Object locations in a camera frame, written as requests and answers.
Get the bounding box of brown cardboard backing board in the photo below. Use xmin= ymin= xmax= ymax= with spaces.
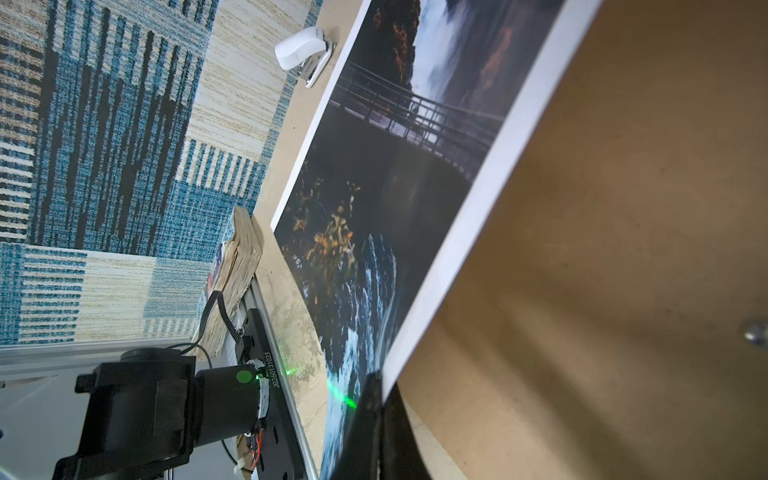
xmin=399 ymin=1 xmax=767 ymax=479

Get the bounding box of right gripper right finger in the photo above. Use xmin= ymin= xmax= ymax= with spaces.
xmin=381 ymin=385 xmax=431 ymax=480

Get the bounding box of small white object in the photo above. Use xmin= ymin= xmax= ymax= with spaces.
xmin=274 ymin=27 xmax=335 ymax=88

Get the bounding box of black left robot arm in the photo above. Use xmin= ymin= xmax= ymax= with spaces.
xmin=53 ymin=348 xmax=269 ymax=479

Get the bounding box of aluminium front rail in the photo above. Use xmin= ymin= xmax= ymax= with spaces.
xmin=1 ymin=283 xmax=318 ymax=479

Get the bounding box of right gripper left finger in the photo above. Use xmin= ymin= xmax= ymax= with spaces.
xmin=331 ymin=372 xmax=383 ymax=480

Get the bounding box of white bordered dark photo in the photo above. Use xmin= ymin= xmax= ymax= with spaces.
xmin=272 ymin=1 xmax=599 ymax=479

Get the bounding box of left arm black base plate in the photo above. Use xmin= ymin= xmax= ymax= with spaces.
xmin=235 ymin=308 xmax=308 ymax=479

